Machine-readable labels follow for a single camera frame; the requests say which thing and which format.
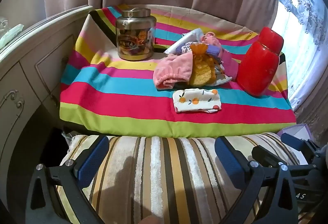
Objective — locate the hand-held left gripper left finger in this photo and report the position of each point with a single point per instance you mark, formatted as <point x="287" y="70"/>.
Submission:
<point x="93" y="160"/>

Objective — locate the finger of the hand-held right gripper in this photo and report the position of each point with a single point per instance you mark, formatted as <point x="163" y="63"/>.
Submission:
<point x="294" y="140"/>
<point x="264" y="155"/>

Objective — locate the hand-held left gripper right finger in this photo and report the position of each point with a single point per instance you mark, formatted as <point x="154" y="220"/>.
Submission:
<point x="229" y="162"/>

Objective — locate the beige patterned curtain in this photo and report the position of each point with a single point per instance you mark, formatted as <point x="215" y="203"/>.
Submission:
<point x="312" y="103"/>

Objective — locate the brown striped cushion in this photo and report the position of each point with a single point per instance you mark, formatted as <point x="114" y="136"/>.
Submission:
<point x="166" y="175"/>

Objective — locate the multicolour striped tablecloth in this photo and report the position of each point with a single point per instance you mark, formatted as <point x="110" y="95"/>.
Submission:
<point x="123" y="101"/>

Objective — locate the white cloth with orange print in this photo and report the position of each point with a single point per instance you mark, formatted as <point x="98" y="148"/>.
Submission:
<point x="194" y="101"/>

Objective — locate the red glossy canister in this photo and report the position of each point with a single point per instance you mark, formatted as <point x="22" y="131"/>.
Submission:
<point x="256" y="67"/>

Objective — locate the orange mesh bag with sponge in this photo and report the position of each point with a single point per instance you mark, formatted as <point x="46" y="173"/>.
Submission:
<point x="202" y="70"/>

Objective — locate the white carved cabinet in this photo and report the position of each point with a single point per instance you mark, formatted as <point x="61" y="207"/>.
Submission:
<point x="25" y="80"/>

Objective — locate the white lace sheer curtain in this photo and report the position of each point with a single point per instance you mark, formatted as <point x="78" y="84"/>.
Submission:
<point x="302" y="34"/>

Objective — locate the purple checked cloth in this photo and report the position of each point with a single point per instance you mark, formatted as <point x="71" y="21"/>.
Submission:
<point x="205" y="51"/>

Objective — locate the glass jar with metal lid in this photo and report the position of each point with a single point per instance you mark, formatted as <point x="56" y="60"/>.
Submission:
<point x="133" y="42"/>

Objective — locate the light pink plush item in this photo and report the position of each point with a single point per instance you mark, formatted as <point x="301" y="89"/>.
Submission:
<point x="211" y="38"/>

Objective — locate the light green tissue packet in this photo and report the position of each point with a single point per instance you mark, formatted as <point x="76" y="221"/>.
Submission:
<point x="11" y="34"/>

